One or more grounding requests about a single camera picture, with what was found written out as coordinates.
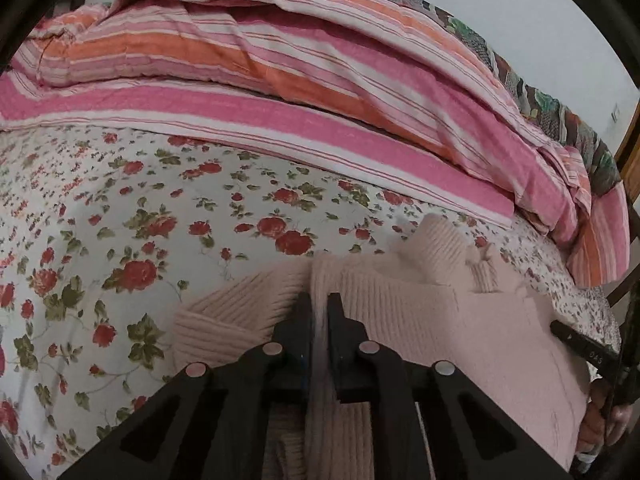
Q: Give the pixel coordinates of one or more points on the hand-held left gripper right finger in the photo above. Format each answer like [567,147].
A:
[340,332]

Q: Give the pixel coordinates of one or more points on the brown wooden door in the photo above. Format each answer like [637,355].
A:
[631,140]

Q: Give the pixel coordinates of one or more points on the person's right hand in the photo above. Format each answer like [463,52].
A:
[597,420]

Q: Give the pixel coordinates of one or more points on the white light switch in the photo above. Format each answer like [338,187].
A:
[616,112]

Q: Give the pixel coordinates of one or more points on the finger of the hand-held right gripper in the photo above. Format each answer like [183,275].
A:
[567,335]

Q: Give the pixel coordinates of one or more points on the pink knitted sweater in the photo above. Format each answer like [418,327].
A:
[450,320]

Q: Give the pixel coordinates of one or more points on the pink orange striped quilt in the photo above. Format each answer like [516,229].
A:
[280,75]

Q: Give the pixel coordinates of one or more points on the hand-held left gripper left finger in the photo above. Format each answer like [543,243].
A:
[299,330]

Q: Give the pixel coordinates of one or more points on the floral bed sheet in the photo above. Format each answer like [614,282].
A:
[150,220]

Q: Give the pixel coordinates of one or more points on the dark floral patterned quilt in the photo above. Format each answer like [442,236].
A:
[545,105]

